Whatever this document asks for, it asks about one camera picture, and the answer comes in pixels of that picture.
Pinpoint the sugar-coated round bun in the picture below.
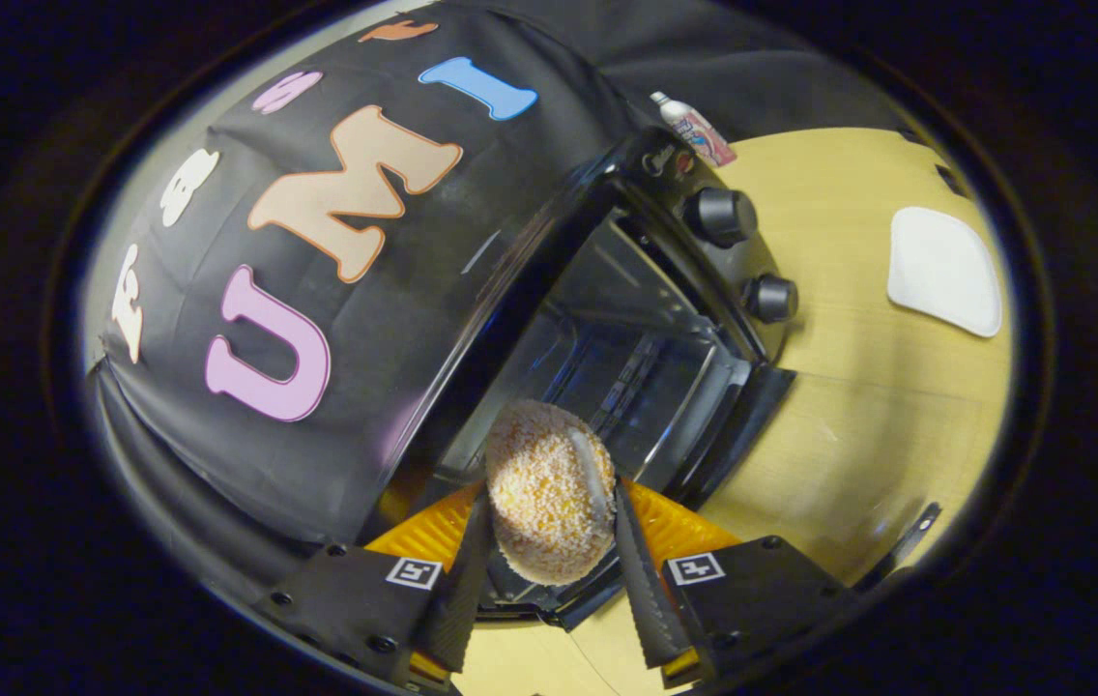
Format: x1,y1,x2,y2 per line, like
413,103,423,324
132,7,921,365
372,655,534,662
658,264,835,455
485,399,620,587

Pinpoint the black toaster oven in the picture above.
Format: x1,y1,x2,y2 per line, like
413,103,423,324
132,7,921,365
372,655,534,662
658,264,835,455
375,126,801,631

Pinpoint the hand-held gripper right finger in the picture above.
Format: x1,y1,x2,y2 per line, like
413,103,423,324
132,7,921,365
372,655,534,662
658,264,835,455
613,478,859,689

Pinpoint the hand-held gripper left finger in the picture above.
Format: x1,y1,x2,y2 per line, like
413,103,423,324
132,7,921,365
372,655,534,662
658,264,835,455
254,481,494,695

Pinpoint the black backdrop cloth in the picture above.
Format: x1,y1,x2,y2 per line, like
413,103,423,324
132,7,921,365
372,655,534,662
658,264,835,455
90,0,898,581

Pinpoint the white square plate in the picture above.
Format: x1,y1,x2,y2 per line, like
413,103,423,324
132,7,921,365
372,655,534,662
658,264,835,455
886,206,1003,339

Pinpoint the silver pink spray bottle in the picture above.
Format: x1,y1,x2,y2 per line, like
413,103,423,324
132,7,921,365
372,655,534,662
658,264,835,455
650,91,737,168

